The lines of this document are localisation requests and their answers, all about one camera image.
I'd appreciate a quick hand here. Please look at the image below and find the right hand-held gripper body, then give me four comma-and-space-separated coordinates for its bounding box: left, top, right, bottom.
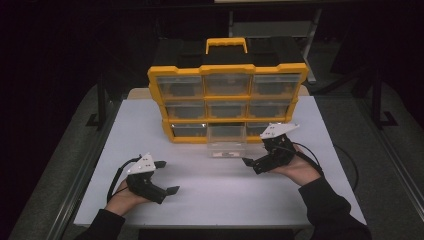
253, 123, 300, 175

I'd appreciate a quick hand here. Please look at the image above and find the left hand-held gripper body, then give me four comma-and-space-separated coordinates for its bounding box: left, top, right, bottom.
125, 153, 168, 205

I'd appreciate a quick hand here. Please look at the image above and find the clear plastic storage drawer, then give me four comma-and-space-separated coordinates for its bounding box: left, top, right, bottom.
206, 123, 248, 159

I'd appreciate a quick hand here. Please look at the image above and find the yellow black organizer cabinet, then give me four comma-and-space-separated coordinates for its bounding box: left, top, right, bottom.
147, 36, 309, 145

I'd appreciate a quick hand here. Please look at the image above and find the person's left hand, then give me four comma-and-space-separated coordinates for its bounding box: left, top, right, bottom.
104, 178, 151, 217

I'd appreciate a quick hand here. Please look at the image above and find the person's right hand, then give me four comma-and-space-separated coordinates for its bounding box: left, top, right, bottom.
269, 144, 323, 187

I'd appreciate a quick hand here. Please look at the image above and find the grid of clear drawers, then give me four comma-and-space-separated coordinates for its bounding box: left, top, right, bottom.
156, 73, 302, 138

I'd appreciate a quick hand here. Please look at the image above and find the dark metal stand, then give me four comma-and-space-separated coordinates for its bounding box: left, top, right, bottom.
371, 71, 399, 129
85, 76, 109, 129

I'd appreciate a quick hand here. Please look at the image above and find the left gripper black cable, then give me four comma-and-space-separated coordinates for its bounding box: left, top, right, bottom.
105, 155, 143, 204

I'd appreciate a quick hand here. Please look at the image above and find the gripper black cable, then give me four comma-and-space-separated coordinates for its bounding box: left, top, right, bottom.
291, 141, 324, 176
105, 155, 143, 204

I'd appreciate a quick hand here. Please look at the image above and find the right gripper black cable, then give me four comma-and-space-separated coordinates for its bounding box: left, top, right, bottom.
291, 141, 324, 176

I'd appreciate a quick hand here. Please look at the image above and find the aluminium rail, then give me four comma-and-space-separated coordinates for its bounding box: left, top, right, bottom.
354, 99, 424, 211
54, 99, 123, 240

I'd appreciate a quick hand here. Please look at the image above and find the thin black cable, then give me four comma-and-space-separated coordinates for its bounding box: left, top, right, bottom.
334, 144, 360, 192

